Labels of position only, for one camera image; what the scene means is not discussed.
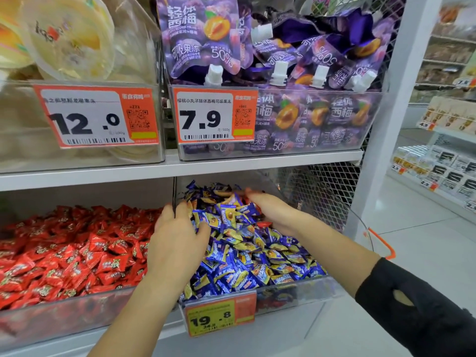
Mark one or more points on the person's left hand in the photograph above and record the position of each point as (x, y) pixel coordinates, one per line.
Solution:
(173, 249)

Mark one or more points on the person's right hand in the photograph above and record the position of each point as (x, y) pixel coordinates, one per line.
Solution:
(277, 211)

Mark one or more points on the person's left middle finger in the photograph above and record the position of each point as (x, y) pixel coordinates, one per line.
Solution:
(168, 215)

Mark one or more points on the person's left thumb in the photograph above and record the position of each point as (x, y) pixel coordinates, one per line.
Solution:
(203, 237)

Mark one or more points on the person's right fingers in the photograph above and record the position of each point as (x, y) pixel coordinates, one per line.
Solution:
(260, 198)

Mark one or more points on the person's right forearm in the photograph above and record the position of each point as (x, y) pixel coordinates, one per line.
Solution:
(331, 250)

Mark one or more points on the person's left forearm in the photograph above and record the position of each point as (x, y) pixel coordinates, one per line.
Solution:
(143, 316)

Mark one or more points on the black bin divider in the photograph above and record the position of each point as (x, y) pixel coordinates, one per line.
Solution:
(174, 197)

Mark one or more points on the pile of blue wrapped candies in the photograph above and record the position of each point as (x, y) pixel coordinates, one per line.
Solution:
(245, 252)

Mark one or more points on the white shelf board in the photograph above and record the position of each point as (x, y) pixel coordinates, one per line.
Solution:
(178, 169)
(260, 338)

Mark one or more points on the yellow orange price tag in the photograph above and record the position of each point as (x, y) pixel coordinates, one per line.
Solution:
(219, 314)

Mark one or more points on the clear bin with purple pouches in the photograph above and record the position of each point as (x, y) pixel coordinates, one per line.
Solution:
(327, 144)

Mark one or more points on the medium orange white price tag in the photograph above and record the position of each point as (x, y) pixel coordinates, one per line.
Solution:
(214, 115)

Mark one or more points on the clear bin with blue candies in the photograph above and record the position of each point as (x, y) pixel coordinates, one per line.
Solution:
(297, 293)

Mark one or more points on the pile of red wrapped candies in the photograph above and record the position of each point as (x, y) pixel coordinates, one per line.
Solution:
(63, 256)

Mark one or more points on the white bottom shelf board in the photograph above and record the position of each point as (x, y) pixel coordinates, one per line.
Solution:
(260, 338)

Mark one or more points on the large orange white price tag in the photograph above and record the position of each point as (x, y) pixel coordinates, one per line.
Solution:
(96, 117)

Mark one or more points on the pile of purple jelly pouches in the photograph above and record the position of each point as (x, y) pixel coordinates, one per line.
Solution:
(297, 70)

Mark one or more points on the small shelf price tag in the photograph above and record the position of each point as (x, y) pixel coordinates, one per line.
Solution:
(429, 185)
(470, 206)
(463, 82)
(398, 169)
(426, 125)

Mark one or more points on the clear bin with red candies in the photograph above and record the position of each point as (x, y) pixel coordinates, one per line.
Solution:
(67, 316)

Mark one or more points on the clear bin with jelly cups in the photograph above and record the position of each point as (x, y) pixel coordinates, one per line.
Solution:
(22, 152)

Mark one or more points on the white background shelf unit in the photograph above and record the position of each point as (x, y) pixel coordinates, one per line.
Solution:
(416, 118)

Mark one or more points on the row of black print boxes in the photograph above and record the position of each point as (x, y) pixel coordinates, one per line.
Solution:
(446, 170)

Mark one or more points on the black sleeve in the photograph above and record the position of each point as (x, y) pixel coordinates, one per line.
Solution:
(420, 316)

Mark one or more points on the clear yellow jelly cup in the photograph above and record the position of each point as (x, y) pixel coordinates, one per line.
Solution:
(70, 37)
(11, 37)

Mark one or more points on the row of beige snack packets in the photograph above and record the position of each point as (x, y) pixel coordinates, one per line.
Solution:
(452, 115)

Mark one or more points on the stacks of brown snack packets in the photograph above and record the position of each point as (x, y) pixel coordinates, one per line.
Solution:
(446, 51)

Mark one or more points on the white shelf upright post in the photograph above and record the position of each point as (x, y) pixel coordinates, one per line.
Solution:
(390, 107)

